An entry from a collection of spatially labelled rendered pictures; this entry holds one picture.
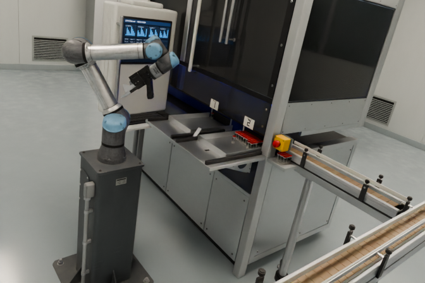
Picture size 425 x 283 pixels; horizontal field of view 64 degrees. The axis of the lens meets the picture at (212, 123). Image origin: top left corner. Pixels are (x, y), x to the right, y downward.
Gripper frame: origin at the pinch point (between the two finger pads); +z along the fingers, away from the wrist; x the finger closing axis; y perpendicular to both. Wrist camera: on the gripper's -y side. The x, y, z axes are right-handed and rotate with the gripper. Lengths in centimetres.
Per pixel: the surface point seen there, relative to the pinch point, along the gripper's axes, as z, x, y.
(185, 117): -11, -43, -34
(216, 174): -9, -32, -77
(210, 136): -24, -15, -48
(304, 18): -100, 3, -17
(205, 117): -20, -52, -43
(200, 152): -19, 7, -47
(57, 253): 99, -3, -58
